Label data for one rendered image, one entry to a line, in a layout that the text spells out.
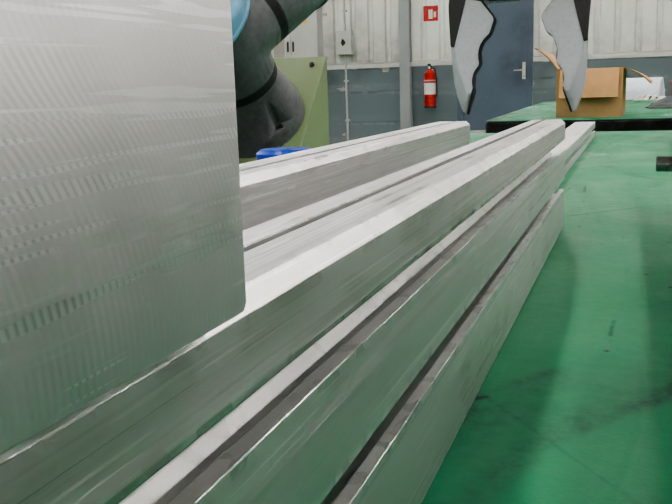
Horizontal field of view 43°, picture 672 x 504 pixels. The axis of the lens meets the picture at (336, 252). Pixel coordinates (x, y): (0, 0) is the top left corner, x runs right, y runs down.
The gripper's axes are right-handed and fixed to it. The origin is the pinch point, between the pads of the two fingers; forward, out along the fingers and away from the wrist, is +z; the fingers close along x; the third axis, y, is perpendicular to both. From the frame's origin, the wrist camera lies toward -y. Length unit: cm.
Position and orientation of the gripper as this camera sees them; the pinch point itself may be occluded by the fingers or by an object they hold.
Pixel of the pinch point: (517, 100)
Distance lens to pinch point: 71.7
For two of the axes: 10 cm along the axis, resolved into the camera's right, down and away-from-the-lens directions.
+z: 0.4, 9.8, 1.9
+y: 3.3, -1.9, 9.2
